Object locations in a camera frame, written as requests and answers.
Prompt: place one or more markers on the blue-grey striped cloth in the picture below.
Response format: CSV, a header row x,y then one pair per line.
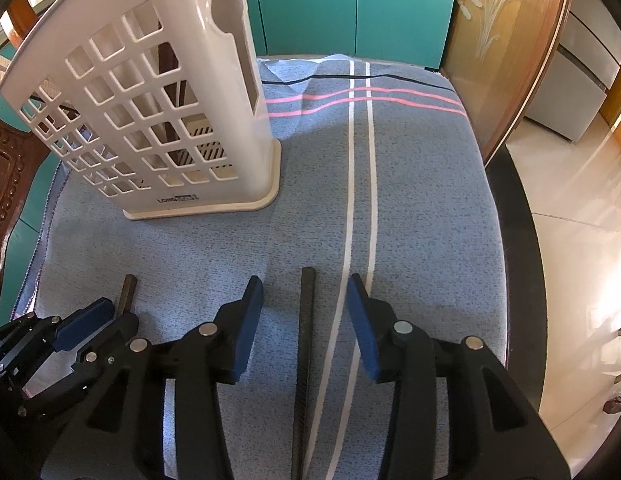
x,y
290,210

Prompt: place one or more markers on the teal cabinet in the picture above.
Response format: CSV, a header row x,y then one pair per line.
x,y
340,10

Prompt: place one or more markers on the grey-brown chopstick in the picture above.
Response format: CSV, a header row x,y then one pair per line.
x,y
128,292

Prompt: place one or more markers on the carved wooden chair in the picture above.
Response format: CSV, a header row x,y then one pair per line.
x,y
10,170

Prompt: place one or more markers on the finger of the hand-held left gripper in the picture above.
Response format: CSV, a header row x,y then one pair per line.
x,y
83,327
115,332

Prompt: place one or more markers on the cream plastic utensil holder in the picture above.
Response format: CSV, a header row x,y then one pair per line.
x,y
200,207

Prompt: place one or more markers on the black chopstick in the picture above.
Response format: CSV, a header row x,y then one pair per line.
x,y
305,340

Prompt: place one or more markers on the etched glass wooden door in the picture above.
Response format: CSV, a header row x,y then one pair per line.
x,y
490,60

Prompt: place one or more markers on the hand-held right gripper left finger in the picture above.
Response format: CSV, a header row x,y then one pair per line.
x,y
250,325

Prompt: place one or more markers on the white appliance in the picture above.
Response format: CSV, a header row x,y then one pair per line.
x,y
565,100

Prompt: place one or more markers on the wooden chair frame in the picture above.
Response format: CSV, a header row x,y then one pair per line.
x,y
615,405

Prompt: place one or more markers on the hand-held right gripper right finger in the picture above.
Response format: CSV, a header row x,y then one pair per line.
x,y
360,330

